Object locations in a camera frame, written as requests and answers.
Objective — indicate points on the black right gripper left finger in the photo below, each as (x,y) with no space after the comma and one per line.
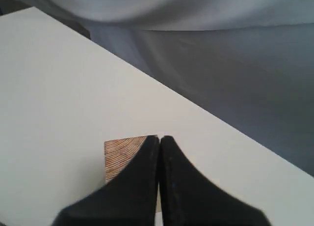
(129,199)

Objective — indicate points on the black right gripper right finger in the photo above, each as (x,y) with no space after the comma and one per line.
(188,198)

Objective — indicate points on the light wooden block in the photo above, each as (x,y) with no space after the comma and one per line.
(131,159)

